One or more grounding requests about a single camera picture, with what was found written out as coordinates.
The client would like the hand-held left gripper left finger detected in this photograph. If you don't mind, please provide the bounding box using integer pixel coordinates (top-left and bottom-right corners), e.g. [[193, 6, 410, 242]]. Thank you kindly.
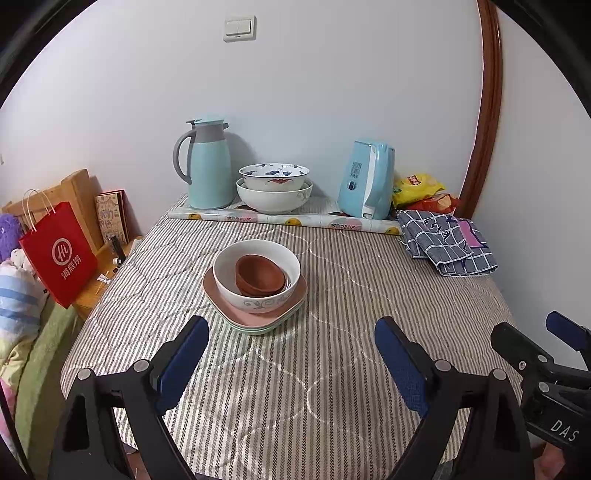
[[48, 315, 211, 480]]

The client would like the pink plate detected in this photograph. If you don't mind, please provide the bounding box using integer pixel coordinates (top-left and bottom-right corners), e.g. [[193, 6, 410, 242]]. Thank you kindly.
[[203, 265, 308, 326]]

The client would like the light blue plate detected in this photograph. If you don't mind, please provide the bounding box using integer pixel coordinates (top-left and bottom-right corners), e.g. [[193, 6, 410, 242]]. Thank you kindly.
[[228, 318, 291, 337]]

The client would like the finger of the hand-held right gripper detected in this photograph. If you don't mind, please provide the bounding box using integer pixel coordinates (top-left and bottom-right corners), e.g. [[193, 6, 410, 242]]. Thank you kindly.
[[546, 311, 591, 370], [490, 322, 561, 385]]

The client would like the person's right hand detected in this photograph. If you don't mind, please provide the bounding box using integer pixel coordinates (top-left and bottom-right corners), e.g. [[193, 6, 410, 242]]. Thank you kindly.
[[538, 444, 572, 480]]

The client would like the purple plush toy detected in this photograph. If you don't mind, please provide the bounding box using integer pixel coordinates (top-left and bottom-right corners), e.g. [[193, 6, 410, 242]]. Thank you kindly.
[[0, 213, 24, 262]]

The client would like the white wall switch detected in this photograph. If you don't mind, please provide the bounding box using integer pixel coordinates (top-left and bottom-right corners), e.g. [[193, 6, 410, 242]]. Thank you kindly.
[[224, 15, 257, 43]]

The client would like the green blanket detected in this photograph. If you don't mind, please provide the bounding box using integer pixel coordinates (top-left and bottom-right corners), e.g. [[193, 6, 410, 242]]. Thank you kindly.
[[15, 300, 85, 464]]

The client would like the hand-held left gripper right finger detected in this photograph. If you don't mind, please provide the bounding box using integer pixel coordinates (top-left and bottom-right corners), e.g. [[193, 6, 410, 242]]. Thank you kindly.
[[374, 316, 537, 480]]

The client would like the blue chequered cloth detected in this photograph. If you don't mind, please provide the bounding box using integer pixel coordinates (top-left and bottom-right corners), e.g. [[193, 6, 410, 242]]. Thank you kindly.
[[398, 210, 498, 277]]

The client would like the brown patterned book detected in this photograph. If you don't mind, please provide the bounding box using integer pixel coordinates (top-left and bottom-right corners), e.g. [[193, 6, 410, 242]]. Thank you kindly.
[[95, 189, 130, 245]]

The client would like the fruit print oilcloth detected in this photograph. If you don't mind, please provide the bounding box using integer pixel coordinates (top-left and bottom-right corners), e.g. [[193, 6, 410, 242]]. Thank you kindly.
[[167, 193, 403, 236]]

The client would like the painted white bowl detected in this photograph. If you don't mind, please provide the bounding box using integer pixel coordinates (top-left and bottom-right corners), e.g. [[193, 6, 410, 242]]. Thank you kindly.
[[239, 163, 310, 191]]

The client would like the yellow snack bag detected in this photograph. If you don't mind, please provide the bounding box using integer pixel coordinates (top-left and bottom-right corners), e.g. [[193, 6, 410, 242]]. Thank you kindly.
[[392, 173, 447, 208]]

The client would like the wooden bedside stand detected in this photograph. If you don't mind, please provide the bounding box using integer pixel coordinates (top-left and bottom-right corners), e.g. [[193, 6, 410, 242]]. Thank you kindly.
[[73, 236, 144, 320]]

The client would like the blue striped bedding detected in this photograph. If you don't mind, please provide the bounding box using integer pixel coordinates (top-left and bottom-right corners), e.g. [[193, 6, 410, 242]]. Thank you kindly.
[[0, 261, 49, 344]]

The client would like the white bowl with blue scrolls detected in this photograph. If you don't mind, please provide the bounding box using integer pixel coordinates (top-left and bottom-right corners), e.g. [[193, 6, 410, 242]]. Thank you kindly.
[[213, 239, 302, 315]]

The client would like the brown bowl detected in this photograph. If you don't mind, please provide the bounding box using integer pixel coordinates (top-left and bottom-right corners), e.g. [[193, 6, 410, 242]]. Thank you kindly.
[[235, 254, 280, 289], [236, 261, 287, 298]]

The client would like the large white bowl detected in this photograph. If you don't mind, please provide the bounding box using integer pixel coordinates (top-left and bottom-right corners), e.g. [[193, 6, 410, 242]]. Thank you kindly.
[[236, 178, 314, 215]]

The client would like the striped quilted table cover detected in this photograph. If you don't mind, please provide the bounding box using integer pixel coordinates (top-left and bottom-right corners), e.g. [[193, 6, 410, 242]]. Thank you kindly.
[[60, 194, 527, 480]]

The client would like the red paper shopping bag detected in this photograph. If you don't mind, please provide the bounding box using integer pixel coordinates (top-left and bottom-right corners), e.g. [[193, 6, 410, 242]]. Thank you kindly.
[[18, 189, 99, 309]]

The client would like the light blue electric kettle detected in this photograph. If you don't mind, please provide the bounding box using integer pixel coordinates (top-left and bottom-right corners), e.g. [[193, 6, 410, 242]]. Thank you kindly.
[[337, 140, 395, 220]]

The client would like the small dark bottle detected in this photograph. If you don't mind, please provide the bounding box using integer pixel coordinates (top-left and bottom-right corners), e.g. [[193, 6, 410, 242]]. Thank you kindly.
[[107, 233, 127, 265]]

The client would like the wooden door frame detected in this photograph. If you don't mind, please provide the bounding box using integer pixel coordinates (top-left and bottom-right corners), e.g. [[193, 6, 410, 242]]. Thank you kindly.
[[457, 0, 504, 220]]

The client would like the light blue thermos jug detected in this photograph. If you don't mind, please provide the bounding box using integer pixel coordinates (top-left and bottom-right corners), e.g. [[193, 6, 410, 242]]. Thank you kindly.
[[173, 116, 237, 210]]

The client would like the light green plate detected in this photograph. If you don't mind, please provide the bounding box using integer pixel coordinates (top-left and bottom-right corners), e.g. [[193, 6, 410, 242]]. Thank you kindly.
[[215, 298, 306, 332]]

